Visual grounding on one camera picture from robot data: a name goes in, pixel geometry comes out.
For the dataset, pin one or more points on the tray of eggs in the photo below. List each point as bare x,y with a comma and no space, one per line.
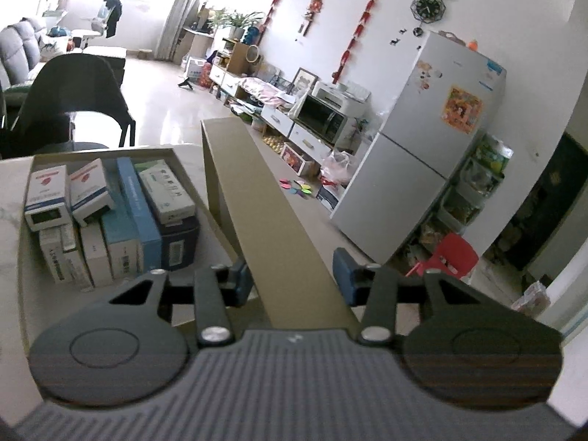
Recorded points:
274,142

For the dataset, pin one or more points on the grey sofa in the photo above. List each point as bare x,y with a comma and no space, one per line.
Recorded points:
18,50

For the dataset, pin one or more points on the group of colourful paper shapes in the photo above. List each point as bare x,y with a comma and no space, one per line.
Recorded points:
296,188

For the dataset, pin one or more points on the white refrigerator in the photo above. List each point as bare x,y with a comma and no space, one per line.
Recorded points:
413,156

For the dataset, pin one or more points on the dark dining chair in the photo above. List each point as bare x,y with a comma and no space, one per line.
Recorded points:
69,87

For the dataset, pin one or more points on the white green-stripe medicine box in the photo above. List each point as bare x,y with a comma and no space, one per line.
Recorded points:
167,190

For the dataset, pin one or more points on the colourful picture box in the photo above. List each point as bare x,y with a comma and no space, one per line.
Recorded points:
298,160

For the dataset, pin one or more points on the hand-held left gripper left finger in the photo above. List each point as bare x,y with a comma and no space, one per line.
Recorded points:
242,280

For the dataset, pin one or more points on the white low cabinet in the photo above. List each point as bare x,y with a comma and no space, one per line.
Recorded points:
275,119

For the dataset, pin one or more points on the clear plastic bag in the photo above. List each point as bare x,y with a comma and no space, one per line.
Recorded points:
533,298

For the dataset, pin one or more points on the potted green plant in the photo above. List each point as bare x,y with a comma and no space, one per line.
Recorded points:
239,20

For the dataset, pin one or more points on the red plastic chair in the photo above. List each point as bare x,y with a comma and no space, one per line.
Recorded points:
452,252

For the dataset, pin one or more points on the olive cardboard box lid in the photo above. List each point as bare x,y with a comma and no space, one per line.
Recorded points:
266,211

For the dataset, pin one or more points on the standing picture frame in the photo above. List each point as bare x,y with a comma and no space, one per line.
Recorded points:
305,82

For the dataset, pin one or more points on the white office chair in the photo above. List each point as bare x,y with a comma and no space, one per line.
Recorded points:
92,32

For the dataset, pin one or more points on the pink cloth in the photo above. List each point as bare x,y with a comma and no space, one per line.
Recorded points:
262,92

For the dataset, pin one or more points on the light blue medicine box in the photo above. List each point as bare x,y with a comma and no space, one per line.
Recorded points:
119,239

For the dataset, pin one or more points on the wooden cabinet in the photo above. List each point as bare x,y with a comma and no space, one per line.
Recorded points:
234,57

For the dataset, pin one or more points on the black tripod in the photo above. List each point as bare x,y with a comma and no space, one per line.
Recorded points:
186,85

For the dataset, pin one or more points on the olive cardboard box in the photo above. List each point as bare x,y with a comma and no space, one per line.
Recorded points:
202,229

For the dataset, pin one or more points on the wooden side desk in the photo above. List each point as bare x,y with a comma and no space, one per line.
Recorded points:
193,46

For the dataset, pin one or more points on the blue ornament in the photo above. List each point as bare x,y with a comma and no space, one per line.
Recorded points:
252,36

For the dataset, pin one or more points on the narrow blue medicine box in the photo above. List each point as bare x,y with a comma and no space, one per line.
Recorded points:
138,211

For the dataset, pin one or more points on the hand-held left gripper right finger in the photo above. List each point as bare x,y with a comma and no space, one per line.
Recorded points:
342,275

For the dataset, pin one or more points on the white marble desktop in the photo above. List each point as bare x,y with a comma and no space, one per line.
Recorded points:
9,220

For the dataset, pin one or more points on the dark purple medicine box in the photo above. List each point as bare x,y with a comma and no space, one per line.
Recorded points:
181,243

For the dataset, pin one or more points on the colourful fridge poster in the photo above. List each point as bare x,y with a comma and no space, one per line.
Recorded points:
461,110

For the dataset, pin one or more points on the white snack rack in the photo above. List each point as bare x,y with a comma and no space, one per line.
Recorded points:
473,193

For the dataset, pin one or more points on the small wooden stool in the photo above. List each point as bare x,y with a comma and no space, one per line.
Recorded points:
144,53

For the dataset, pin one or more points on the dark jacket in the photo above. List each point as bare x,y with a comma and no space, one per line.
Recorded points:
112,14

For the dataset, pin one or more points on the small round fan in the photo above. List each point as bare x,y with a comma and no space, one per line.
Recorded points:
253,53

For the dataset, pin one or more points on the white printer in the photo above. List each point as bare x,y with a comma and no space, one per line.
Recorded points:
342,96

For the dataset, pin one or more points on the plain white medicine box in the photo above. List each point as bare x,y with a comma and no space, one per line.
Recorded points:
96,257

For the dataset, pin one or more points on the white laundry basket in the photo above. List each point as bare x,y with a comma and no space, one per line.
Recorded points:
197,71

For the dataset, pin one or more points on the pink white plastic bag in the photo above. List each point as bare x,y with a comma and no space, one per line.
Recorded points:
337,167

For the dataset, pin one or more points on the black antler wall clock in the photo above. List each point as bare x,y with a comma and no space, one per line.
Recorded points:
429,4

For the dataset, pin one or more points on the grey curtain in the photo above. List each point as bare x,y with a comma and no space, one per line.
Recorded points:
183,14

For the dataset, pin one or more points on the microwave oven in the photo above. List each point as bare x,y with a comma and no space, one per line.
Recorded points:
321,119

